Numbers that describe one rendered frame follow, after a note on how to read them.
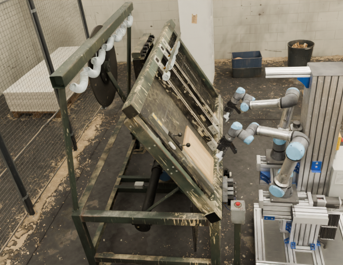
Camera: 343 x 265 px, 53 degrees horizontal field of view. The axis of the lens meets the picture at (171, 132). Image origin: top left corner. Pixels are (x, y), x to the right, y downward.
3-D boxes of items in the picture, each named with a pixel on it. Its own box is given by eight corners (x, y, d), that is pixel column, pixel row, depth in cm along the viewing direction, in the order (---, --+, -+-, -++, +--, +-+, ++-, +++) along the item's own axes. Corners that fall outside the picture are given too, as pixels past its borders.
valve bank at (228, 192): (236, 217, 327) (237, 199, 314) (222, 216, 329) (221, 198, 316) (235, 182, 368) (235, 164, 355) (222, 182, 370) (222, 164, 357)
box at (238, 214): (244, 224, 296) (245, 210, 286) (230, 224, 297) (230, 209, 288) (244, 214, 305) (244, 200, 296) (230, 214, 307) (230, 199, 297)
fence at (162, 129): (210, 192, 314) (214, 191, 312) (148, 117, 277) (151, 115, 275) (210, 189, 318) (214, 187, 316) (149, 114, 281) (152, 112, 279)
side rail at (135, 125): (203, 215, 296) (214, 211, 291) (123, 123, 253) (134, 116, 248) (204, 210, 301) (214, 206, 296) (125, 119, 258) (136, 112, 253)
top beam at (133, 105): (129, 120, 250) (139, 114, 246) (120, 110, 246) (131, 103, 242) (169, 29, 432) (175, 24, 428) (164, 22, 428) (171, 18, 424)
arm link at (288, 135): (314, 129, 244) (250, 118, 272) (309, 137, 237) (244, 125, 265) (313, 143, 250) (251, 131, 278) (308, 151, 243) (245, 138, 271)
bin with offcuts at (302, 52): (312, 79, 681) (316, 47, 646) (285, 79, 691) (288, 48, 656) (308, 68, 723) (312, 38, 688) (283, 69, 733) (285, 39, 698)
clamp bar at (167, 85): (212, 152, 364) (232, 143, 355) (144, 64, 318) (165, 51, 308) (212, 146, 373) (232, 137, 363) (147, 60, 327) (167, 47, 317)
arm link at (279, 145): (271, 150, 317) (272, 138, 309) (273, 142, 327) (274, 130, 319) (284, 152, 312) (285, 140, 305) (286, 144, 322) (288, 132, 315)
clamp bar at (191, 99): (213, 135, 390) (231, 126, 381) (151, 52, 344) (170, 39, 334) (213, 131, 399) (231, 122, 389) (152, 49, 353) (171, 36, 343)
